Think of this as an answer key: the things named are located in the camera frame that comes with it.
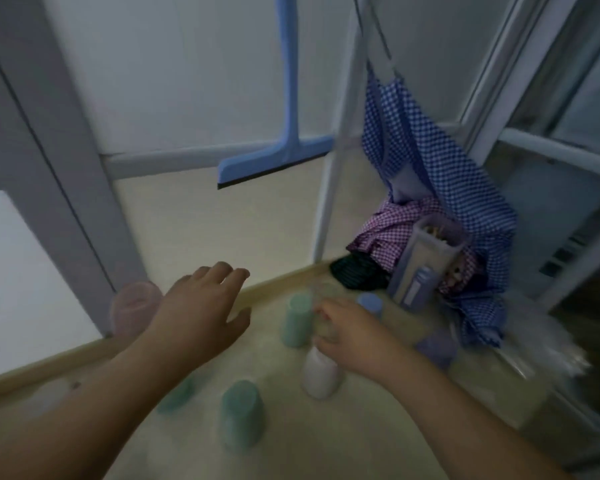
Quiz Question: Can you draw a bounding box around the white window frame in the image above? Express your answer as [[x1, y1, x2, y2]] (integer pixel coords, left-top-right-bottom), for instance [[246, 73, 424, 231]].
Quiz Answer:
[[459, 0, 600, 311]]

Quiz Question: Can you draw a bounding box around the purple checked cloth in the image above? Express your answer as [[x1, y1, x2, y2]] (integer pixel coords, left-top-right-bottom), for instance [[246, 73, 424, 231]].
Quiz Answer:
[[346, 196, 462, 274]]

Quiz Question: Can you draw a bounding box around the small doll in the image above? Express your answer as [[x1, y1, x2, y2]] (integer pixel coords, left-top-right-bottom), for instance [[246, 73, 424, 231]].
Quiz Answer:
[[439, 249, 482, 297]]

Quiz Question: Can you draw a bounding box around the person's right hand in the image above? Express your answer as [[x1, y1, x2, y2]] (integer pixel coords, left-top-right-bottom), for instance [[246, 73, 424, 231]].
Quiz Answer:
[[312, 298, 404, 381]]

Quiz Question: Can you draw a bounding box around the purple plastic cup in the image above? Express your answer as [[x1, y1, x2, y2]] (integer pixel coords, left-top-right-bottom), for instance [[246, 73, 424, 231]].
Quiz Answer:
[[414, 329, 459, 371]]

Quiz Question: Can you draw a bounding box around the clear plastic bag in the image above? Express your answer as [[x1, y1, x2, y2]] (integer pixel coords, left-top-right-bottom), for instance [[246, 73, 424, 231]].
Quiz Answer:
[[499, 294, 592, 381]]

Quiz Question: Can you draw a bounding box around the person's left hand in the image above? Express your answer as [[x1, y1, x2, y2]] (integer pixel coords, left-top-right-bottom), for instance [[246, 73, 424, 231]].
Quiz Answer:
[[144, 262, 253, 366]]

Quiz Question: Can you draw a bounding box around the person's right forearm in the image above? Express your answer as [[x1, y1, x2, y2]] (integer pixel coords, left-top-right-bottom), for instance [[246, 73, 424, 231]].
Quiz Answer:
[[375, 345, 578, 480]]

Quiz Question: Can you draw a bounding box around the pink plastic cup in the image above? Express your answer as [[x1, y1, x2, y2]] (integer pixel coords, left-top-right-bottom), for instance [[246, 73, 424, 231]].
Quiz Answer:
[[110, 281, 164, 346]]

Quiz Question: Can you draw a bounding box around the dark green cloth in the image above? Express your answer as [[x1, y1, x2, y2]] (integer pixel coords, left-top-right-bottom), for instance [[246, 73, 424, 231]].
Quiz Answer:
[[329, 252, 392, 291]]

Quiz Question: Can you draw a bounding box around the person's left forearm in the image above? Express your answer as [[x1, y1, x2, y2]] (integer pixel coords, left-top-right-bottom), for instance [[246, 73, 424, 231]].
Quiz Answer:
[[0, 335, 203, 480]]

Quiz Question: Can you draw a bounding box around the blue floor squeegee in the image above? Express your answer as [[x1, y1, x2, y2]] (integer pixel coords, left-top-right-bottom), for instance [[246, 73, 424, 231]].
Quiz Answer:
[[216, 0, 337, 191]]

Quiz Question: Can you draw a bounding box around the clear container with sticks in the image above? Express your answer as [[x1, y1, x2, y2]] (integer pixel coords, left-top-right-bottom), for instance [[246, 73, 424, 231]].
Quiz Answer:
[[386, 214, 470, 314]]

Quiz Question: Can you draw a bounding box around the white metal rack pole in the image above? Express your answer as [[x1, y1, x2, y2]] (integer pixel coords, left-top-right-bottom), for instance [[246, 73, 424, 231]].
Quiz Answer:
[[311, 0, 371, 264]]

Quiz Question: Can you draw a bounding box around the white plastic cup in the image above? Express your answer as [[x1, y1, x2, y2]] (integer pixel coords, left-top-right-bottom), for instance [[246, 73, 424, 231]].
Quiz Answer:
[[301, 345, 344, 400]]

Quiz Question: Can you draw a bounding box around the blue checked apron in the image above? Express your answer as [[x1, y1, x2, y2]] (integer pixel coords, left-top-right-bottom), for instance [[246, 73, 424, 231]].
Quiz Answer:
[[361, 70, 519, 351]]

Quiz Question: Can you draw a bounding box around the grey door frame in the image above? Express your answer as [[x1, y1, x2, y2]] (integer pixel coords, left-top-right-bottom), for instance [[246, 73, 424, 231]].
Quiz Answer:
[[0, 0, 149, 338]]

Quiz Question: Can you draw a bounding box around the green plastic cup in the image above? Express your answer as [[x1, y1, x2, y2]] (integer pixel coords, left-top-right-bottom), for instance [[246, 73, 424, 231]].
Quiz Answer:
[[219, 380, 267, 452], [279, 293, 317, 349], [156, 377, 197, 414]]

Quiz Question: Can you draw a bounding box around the blue plastic cup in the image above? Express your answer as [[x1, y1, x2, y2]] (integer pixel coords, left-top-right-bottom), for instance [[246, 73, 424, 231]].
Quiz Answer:
[[356, 293, 384, 320]]

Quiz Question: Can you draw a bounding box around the clear plastic cup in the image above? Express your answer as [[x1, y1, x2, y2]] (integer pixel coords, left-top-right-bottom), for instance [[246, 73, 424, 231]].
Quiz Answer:
[[312, 282, 347, 346]]

